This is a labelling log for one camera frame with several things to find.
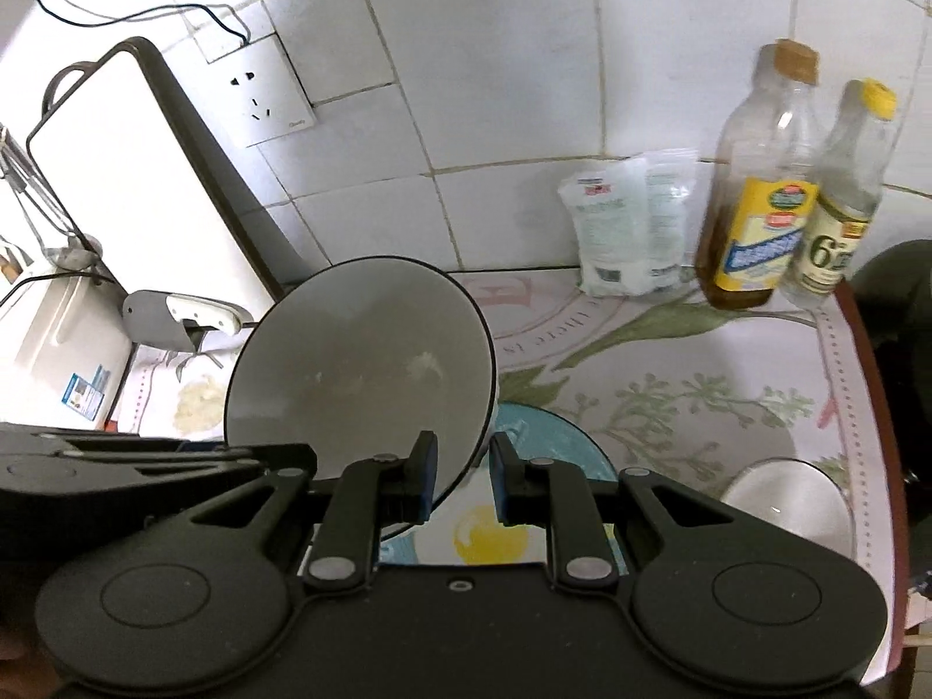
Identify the dark round object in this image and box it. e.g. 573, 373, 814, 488
848, 239, 932, 496

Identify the metal whisk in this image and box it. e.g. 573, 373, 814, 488
0, 127, 97, 272

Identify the clear vinegar bottle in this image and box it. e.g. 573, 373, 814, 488
782, 76, 901, 308

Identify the white kitchen appliance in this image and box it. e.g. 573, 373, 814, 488
0, 269, 136, 432

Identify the blue fried egg plate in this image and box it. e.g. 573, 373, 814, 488
408, 402, 620, 569

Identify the white plastic salt bag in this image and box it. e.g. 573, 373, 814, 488
557, 149, 700, 299

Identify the white cutting board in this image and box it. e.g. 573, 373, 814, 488
25, 36, 307, 307

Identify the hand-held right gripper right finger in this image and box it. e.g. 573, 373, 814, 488
489, 433, 730, 592

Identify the yellow label oil bottle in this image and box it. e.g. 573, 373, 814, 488
695, 40, 821, 311

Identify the grey and white gadget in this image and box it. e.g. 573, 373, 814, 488
122, 290, 257, 355

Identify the white wall socket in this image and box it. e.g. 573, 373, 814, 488
195, 29, 319, 151

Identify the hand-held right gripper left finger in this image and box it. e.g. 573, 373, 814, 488
185, 429, 440, 595

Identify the white bowl with dark rim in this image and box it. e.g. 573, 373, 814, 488
719, 457, 857, 562
224, 255, 500, 536

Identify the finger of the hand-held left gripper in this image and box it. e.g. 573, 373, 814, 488
65, 437, 319, 482

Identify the floral tablecloth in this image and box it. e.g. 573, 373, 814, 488
116, 269, 913, 598

